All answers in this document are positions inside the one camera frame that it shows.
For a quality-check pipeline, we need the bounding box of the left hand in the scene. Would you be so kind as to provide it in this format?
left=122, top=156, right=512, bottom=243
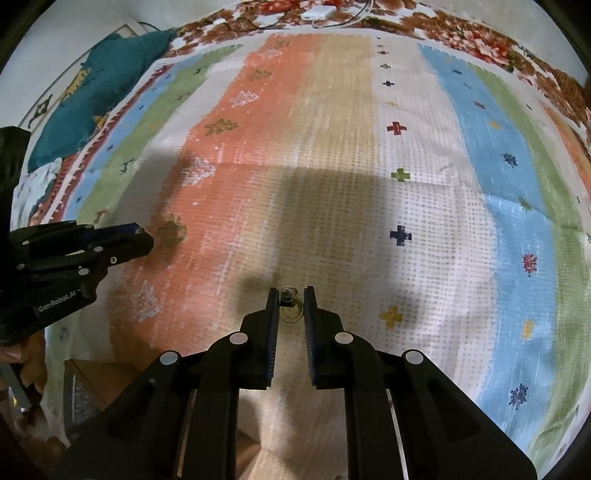
left=1, top=330, right=48, bottom=394

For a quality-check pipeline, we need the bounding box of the teal pillow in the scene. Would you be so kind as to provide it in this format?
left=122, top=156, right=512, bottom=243
left=27, top=30, right=175, bottom=172

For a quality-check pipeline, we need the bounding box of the colourful striped mat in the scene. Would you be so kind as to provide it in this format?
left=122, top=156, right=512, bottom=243
left=30, top=31, right=590, bottom=474

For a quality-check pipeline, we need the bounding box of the white power strip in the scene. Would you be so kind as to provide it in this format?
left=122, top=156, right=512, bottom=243
left=300, top=5, right=337, bottom=22

